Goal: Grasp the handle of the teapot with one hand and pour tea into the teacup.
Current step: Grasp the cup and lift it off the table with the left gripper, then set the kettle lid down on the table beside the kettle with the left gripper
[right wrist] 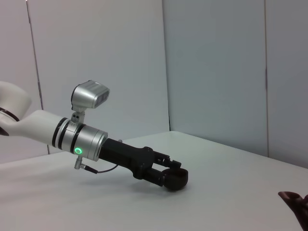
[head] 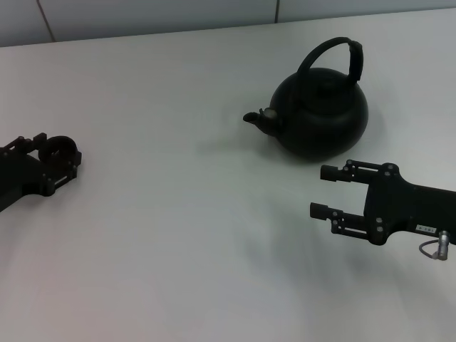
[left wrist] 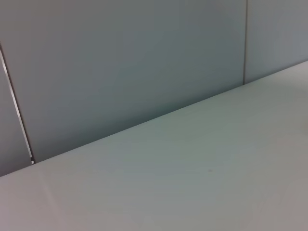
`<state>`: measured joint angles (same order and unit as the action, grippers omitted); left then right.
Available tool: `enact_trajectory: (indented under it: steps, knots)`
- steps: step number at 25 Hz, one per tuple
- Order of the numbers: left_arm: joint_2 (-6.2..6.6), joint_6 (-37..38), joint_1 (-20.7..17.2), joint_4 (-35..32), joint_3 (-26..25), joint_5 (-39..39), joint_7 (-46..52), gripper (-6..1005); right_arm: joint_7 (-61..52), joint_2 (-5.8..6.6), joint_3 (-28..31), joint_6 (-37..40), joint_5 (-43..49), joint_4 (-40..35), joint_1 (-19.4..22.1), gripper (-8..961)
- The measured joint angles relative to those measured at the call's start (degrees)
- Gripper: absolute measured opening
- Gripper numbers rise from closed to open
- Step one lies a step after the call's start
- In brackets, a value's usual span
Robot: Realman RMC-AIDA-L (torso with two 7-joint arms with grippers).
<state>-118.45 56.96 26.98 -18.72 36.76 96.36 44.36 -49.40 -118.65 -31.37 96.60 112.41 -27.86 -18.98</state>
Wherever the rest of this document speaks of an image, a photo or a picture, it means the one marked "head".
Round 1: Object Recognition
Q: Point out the black round teapot with handle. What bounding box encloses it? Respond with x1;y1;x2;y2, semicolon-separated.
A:
243;36;370;164

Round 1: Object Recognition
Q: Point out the grey gripper cable with connector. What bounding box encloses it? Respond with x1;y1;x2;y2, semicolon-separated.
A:
419;230;451;262

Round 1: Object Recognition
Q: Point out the small dark teacup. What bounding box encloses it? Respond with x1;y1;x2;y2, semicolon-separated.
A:
37;135;78;162

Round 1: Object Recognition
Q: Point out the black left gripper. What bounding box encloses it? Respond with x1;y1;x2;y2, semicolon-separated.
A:
0;132;83;212

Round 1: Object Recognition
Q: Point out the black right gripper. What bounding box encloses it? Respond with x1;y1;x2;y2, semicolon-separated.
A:
309;160;456;247

